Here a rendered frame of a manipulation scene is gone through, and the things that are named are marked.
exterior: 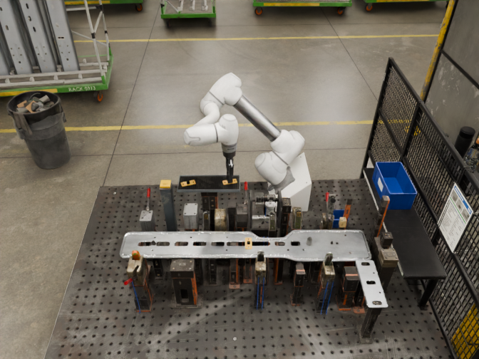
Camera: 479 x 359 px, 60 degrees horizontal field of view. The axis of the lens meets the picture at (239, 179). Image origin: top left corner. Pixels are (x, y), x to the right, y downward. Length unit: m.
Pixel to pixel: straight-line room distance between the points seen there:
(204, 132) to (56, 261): 2.11
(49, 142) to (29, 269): 1.40
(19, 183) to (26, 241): 0.87
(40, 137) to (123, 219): 1.87
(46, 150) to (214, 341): 3.01
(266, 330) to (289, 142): 1.24
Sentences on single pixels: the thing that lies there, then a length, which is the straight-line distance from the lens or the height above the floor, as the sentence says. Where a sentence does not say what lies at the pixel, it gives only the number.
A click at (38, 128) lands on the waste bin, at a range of 4.53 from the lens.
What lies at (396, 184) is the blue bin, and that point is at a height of 1.03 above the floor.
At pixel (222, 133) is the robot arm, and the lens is 2.20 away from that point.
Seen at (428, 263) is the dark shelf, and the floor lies 1.03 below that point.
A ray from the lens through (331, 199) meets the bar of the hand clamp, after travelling 2.34.
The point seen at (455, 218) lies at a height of 1.31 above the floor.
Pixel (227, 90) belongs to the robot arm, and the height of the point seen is 1.49.
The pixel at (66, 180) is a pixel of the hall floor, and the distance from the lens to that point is 4.65.
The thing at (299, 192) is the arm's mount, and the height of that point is 0.88.
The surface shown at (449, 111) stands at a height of 0.63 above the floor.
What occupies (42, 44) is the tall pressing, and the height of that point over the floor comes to 0.68.
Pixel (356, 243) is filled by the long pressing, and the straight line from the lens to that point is 2.43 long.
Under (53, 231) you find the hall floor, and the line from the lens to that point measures 4.13.
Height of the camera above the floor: 2.76
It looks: 40 degrees down
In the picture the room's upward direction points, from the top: straight up
